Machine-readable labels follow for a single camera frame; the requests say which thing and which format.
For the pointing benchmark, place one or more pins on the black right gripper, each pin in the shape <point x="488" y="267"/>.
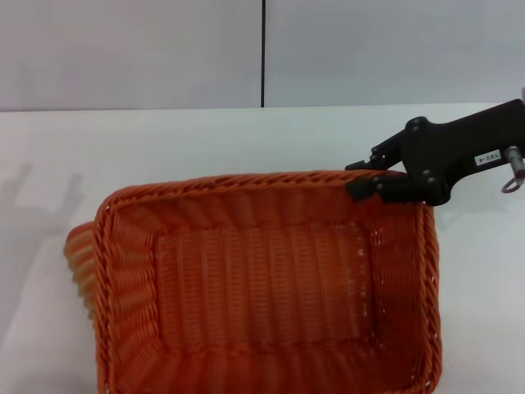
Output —
<point x="451" y="143"/>

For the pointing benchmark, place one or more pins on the orange woven plastic basket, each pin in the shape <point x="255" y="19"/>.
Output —
<point x="266" y="287"/>

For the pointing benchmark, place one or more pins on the orange striped toy bread loaf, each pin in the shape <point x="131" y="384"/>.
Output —
<point x="80" y="254"/>

